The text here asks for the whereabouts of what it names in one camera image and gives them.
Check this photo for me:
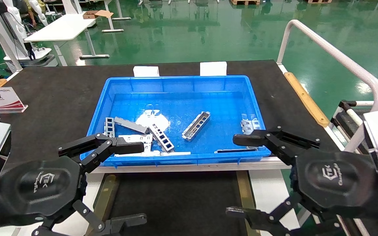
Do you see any open cardboard box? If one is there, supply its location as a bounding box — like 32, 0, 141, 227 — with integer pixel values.
83, 10, 114, 19

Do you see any grey clip-edged metal part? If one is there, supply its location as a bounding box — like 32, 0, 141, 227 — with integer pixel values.
241, 114, 261, 135

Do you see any white flat notched metal part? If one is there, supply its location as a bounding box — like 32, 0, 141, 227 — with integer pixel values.
118, 134, 153, 145
128, 143, 153, 153

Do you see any white background table frame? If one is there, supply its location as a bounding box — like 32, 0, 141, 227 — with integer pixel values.
62, 0, 132, 33

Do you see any blue plastic bin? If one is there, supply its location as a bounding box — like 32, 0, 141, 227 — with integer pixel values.
80, 75, 271, 167

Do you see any black cart frame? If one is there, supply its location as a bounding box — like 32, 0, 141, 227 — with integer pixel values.
330, 99, 368, 153

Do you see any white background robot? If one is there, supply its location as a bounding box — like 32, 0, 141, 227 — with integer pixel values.
0, 0, 56, 68

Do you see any white foam block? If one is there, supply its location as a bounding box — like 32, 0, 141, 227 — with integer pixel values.
133, 66, 160, 77
200, 61, 227, 76

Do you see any black table mat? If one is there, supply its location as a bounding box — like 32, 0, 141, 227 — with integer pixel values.
0, 60, 340, 171

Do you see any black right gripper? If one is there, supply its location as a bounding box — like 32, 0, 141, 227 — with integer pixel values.
226, 126, 378, 236

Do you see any dark thin metal strip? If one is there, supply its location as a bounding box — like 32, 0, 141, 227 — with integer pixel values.
215, 148, 258, 154

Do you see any plain grey metal bar part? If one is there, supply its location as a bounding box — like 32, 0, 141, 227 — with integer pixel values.
114, 117, 150, 134

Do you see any white background table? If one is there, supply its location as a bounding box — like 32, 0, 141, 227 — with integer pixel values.
24, 13, 111, 66

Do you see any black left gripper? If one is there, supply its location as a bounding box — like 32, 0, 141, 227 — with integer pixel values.
0, 133, 147, 236

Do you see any grey slotted metal channel part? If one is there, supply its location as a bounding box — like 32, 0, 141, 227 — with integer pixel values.
182, 111, 211, 141

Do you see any white tubular handrail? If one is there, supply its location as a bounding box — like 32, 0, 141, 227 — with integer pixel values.
276, 19, 378, 153

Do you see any brass-coloured metal strip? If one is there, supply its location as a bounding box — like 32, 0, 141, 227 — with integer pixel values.
86, 174, 120, 236
236, 170, 258, 210

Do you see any long thin white metal strip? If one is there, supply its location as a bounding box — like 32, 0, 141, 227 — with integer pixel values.
115, 151, 191, 157

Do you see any grey ladder-shaped metal part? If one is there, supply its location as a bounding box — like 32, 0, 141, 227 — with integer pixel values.
105, 117, 115, 137

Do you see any white curved rail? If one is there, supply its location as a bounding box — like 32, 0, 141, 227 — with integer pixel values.
0, 26, 23, 72

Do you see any long wooden edge strip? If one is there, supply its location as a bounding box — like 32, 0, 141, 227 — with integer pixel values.
283, 71, 330, 128

